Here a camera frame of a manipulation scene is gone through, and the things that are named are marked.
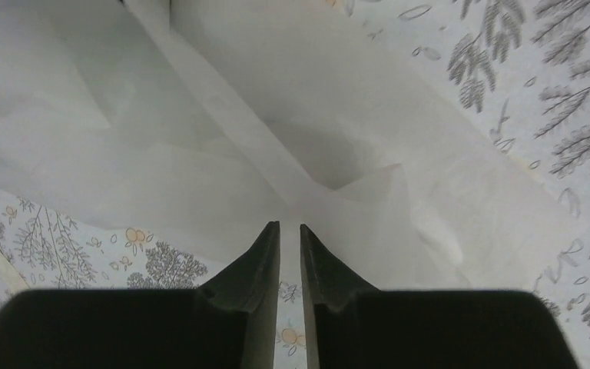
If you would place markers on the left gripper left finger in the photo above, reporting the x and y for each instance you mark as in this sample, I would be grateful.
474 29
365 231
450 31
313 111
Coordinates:
237 308

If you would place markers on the white wrapping paper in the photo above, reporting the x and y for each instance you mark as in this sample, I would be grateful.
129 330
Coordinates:
207 119

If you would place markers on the floral tablecloth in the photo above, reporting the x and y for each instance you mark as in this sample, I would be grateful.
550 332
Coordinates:
519 71

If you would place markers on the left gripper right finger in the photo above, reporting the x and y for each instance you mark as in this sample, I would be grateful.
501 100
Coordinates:
330 289

